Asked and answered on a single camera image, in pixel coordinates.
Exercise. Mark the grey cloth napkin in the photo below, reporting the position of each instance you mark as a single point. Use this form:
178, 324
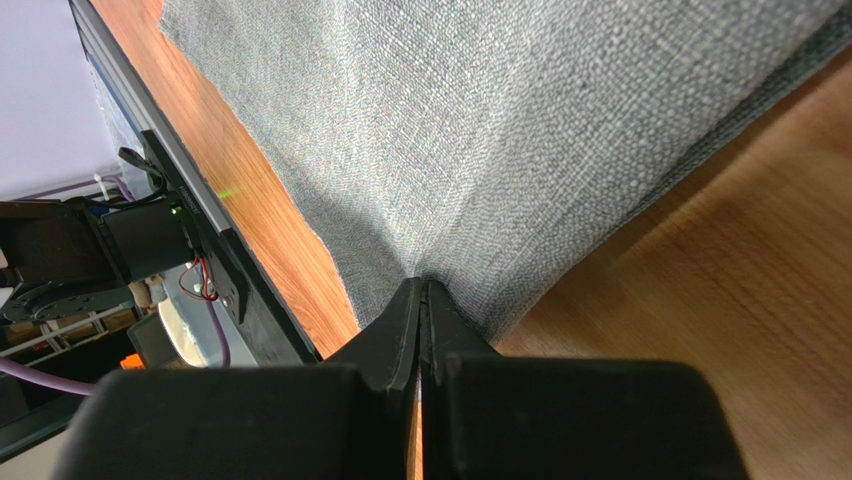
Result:
491, 145

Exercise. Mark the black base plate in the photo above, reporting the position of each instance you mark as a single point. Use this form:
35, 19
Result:
253, 306

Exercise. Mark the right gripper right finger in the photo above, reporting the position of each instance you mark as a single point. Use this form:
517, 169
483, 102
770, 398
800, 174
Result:
444, 332

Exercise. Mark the aluminium frame rail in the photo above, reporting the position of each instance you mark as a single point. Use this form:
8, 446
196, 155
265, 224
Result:
148, 121

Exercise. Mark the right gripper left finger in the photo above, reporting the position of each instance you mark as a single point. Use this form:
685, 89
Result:
385, 357

